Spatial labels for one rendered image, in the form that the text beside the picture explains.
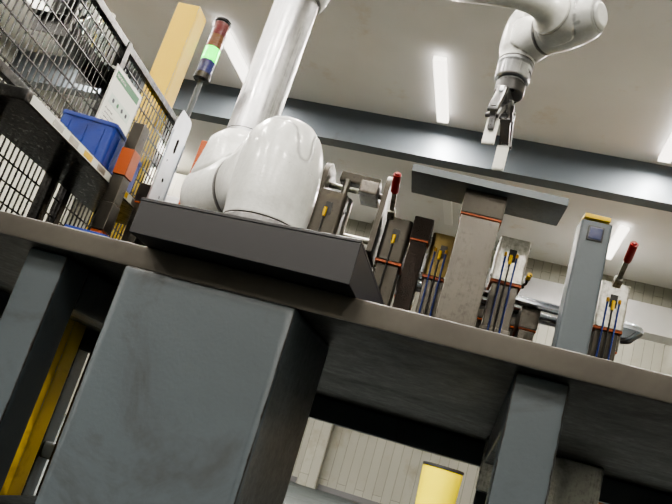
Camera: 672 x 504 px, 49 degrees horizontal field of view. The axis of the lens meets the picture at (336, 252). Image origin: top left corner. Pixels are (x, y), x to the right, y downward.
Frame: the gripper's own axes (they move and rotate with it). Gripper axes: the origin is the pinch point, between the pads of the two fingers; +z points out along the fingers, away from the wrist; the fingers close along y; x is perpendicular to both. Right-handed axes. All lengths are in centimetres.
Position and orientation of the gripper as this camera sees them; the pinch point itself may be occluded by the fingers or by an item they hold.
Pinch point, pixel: (493, 153)
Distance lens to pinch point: 186.3
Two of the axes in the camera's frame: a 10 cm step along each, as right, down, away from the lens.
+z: -2.8, 9.2, -2.7
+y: 3.6, 3.6, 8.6
